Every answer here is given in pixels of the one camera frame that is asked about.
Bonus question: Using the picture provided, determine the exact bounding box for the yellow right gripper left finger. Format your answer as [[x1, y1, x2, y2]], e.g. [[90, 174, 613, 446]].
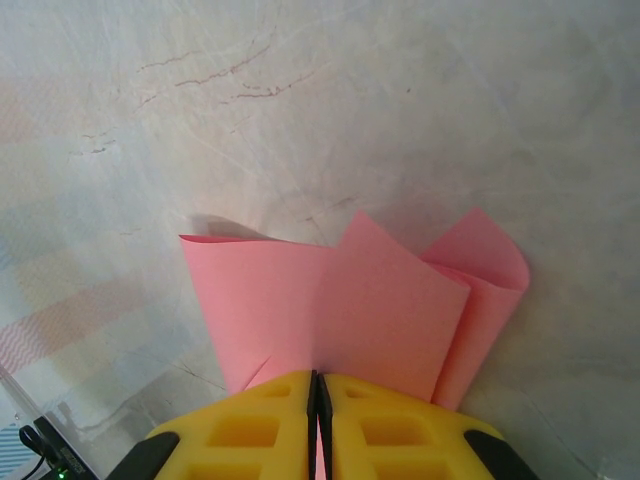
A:
[[107, 368, 319, 480]]

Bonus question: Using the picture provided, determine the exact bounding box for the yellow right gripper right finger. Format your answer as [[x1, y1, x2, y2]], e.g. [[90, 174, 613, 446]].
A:
[[318, 372, 541, 480]]

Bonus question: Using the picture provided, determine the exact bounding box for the pink paper sheet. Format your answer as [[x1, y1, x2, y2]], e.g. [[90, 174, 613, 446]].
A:
[[178, 207, 531, 411]]

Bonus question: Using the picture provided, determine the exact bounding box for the thin black left wrist cable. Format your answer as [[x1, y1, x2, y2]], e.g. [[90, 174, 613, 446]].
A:
[[18, 425, 56, 480]]

